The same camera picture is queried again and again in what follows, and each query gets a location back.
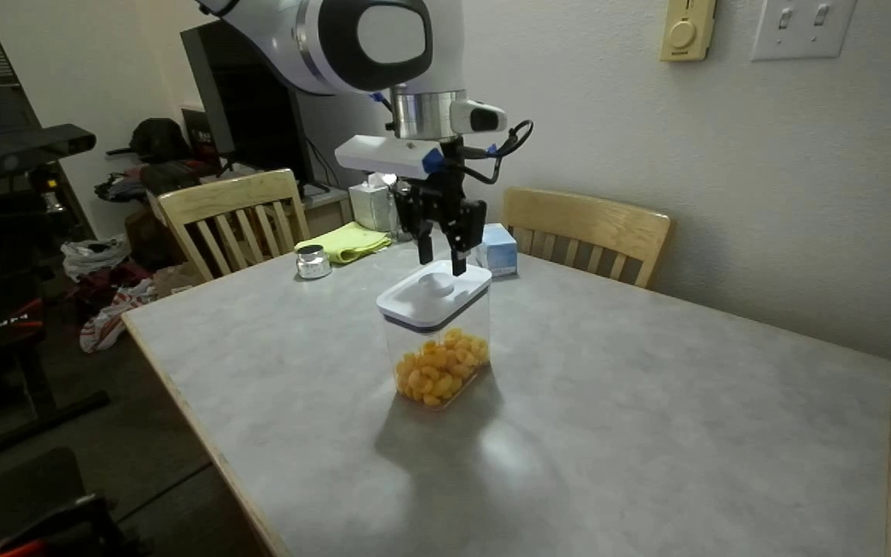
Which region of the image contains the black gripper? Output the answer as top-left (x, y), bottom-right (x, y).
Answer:
top-left (393, 137), bottom-right (489, 279)

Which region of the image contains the white rectangular container lid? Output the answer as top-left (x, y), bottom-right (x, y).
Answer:
top-left (375, 258), bottom-right (495, 335)

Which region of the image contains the clear plastic food container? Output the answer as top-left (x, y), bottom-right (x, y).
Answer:
top-left (382, 296), bottom-right (495, 411)

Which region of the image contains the small light blue box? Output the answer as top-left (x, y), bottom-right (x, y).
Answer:
top-left (472, 220), bottom-right (523, 281)

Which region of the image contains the green cloth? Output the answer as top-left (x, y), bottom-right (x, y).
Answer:
top-left (295, 220), bottom-right (395, 270)

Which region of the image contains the wooden chair with slats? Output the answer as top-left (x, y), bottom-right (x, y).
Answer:
top-left (156, 168), bottom-right (312, 286)
top-left (500, 185), bottom-right (675, 292)

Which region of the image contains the black monitor screen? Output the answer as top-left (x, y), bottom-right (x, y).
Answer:
top-left (177, 18), bottom-right (315, 189)

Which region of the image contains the red and white clothes pile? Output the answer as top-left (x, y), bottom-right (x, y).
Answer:
top-left (61, 258), bottom-right (192, 355)

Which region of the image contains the black equipment stand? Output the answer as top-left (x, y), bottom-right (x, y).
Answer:
top-left (0, 173), bottom-right (114, 457)

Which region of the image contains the black and red bag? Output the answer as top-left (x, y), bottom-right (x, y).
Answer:
top-left (0, 492), bottom-right (148, 557)

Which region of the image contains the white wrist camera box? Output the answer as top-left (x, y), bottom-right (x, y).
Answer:
top-left (332, 131), bottom-right (448, 181)

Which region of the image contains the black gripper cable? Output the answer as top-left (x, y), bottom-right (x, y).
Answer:
top-left (457, 117), bottom-right (538, 189)

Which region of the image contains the black stereo camera bar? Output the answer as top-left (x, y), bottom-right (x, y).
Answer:
top-left (0, 120), bottom-right (98, 181)

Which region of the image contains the white light switch plate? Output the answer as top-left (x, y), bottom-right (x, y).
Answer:
top-left (749, 0), bottom-right (859, 66)

